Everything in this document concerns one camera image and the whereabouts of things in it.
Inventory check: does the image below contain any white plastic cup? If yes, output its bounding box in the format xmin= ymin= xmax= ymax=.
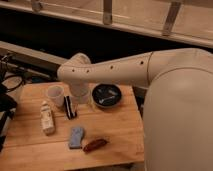
xmin=46 ymin=85 xmax=64 ymax=107

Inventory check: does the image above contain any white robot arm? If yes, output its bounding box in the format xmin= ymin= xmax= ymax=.
xmin=57 ymin=48 xmax=213 ymax=171

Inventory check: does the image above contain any black cables and equipment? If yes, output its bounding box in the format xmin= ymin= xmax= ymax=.
xmin=0 ymin=53 xmax=26 ymax=153

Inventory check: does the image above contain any metal window bracket middle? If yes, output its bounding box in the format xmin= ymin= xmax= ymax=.
xmin=102 ymin=0 xmax=112 ymax=25

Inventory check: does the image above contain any blue sponge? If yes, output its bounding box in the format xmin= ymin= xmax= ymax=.
xmin=68 ymin=126 xmax=84 ymax=149

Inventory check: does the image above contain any white squeeze bottle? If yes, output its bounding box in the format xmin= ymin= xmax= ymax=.
xmin=40 ymin=101 xmax=55 ymax=135

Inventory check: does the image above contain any black ceramic bowl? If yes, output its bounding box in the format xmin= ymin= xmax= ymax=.
xmin=92 ymin=84 xmax=122 ymax=108

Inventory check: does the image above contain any brown red snack bar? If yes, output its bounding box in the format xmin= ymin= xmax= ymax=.
xmin=83 ymin=138 xmax=108 ymax=153

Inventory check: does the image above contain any metal window bracket right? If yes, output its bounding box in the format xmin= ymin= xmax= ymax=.
xmin=162 ymin=0 xmax=182 ymax=36

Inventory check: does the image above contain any metal window bracket left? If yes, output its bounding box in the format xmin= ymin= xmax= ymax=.
xmin=30 ymin=0 xmax=42 ymax=12

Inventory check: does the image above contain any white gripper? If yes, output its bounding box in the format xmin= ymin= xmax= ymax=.
xmin=69 ymin=83 xmax=90 ymax=104

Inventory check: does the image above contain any metal window bracket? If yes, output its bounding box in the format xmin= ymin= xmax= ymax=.
xmin=102 ymin=0 xmax=112 ymax=25
xmin=162 ymin=0 xmax=182 ymax=36
xmin=30 ymin=0 xmax=42 ymax=12

